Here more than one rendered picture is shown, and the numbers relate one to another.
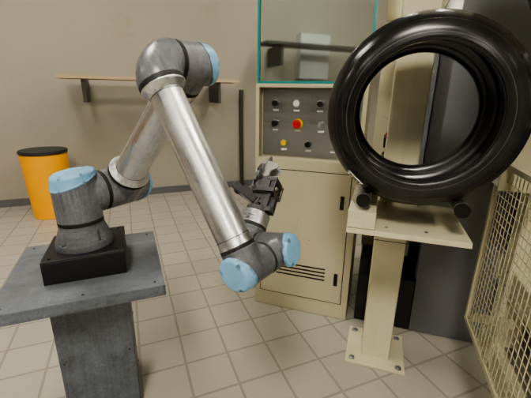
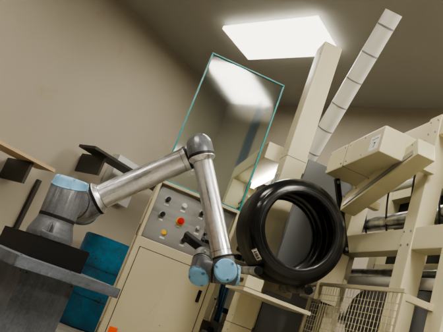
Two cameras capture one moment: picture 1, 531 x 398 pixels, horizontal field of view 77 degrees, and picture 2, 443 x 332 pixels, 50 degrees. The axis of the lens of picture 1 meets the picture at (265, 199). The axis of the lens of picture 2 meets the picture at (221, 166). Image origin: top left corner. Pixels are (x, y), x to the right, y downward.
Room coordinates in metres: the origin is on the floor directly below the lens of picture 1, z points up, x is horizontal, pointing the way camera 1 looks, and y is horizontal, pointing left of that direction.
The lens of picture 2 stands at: (-0.93, 1.08, 0.66)
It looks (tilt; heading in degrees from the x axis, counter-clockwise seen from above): 16 degrees up; 333
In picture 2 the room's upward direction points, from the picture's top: 21 degrees clockwise
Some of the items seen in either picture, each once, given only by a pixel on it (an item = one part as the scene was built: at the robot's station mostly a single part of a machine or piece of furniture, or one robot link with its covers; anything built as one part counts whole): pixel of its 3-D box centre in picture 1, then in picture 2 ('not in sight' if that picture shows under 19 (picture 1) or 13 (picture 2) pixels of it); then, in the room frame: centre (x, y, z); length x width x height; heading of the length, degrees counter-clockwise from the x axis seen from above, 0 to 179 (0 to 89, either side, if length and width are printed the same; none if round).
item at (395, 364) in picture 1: (374, 347); not in sight; (1.39, -0.56, 0.01); 0.27 x 0.27 x 0.02; 72
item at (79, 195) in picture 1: (78, 193); (66, 197); (1.14, 0.66, 0.87); 0.17 x 0.15 x 0.18; 145
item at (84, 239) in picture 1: (83, 230); (53, 227); (1.13, 0.66, 0.73); 0.19 x 0.19 x 0.10
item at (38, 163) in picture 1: (48, 182); not in sight; (3.27, 2.18, 0.33); 0.44 x 0.42 x 0.67; 22
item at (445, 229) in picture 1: (403, 218); (265, 298); (1.14, -0.50, 0.80); 0.37 x 0.36 x 0.02; 72
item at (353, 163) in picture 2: not in sight; (371, 160); (0.93, -0.74, 1.71); 0.61 x 0.25 x 0.15; 162
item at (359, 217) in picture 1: (363, 204); (244, 282); (1.19, -0.37, 0.83); 0.36 x 0.09 x 0.06; 162
